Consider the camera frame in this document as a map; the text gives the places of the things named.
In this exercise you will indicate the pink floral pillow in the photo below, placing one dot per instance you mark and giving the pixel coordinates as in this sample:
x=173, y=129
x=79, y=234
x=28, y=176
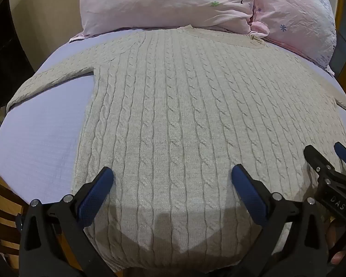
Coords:
x=294, y=14
x=164, y=3

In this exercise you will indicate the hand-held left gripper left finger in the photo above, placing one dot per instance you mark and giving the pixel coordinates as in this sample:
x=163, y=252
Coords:
x=95, y=191

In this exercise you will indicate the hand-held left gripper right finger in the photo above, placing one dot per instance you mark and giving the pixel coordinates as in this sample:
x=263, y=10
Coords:
x=249, y=192

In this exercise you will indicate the person's right hand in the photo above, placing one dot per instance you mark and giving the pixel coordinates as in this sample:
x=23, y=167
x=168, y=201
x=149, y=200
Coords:
x=336, y=236

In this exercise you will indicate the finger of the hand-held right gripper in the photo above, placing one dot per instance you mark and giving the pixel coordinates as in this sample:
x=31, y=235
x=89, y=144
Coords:
x=344, y=153
x=317, y=161

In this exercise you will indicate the wooden slatted frame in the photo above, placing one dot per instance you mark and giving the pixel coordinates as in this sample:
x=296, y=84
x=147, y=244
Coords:
x=3, y=205

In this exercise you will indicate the lavender bed sheet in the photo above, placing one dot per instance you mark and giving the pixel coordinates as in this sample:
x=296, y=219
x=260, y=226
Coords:
x=40, y=138

